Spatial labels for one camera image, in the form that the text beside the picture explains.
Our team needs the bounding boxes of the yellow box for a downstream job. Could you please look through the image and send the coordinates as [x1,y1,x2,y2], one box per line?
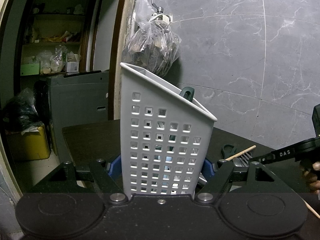
[6,122,51,161]

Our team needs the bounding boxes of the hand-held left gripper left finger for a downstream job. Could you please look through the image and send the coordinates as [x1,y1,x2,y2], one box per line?
[25,155,128,203]

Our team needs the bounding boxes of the wall tap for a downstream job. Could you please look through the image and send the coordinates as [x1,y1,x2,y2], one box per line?
[151,3,173,24]

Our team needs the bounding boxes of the wooden chopstick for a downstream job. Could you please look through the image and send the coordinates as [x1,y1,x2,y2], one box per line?
[306,202,320,218]
[225,145,257,161]

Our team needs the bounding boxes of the black plastic bag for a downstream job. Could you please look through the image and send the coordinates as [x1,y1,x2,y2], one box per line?
[2,87,42,132]

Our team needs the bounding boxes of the empty clear plastic bag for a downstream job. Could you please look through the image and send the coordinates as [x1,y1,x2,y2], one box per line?
[135,0,157,28]

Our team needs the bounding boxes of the wooden shelf cabinet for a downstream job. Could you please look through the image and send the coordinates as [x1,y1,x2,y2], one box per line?
[13,0,101,77]

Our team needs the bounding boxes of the hanging plastic bag dark contents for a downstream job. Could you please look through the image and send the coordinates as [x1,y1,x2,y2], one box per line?
[121,20,182,78]

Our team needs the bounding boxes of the dark green utensil handle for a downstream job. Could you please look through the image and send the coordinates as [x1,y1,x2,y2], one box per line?
[179,87,195,104]

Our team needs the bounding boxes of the green box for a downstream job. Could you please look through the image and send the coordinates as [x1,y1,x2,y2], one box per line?
[20,63,40,76]

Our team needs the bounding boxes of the door frame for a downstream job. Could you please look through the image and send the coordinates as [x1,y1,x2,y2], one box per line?
[0,0,141,198]

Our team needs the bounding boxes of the grey washing machine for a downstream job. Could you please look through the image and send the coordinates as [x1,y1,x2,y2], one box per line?
[46,70,110,156]

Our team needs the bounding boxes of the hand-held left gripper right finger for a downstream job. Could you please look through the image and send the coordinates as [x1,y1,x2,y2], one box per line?
[194,158,298,203]

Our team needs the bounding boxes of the metal fork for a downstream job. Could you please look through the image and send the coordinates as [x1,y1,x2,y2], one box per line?
[233,152,253,174]

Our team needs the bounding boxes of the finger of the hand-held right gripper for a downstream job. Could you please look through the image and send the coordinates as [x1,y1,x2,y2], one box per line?
[250,137,320,166]

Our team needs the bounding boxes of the person's right hand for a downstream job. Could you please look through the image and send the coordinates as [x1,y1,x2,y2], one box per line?
[301,161,320,194]

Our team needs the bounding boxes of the dark green handled scissors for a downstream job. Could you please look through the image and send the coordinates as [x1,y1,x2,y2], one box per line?
[221,143,237,160]

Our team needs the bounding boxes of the clear bag of food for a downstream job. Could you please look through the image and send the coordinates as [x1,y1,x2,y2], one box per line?
[50,45,67,73]

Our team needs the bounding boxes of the white perforated utensil basket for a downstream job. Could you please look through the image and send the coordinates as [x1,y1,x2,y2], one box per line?
[120,62,217,197]

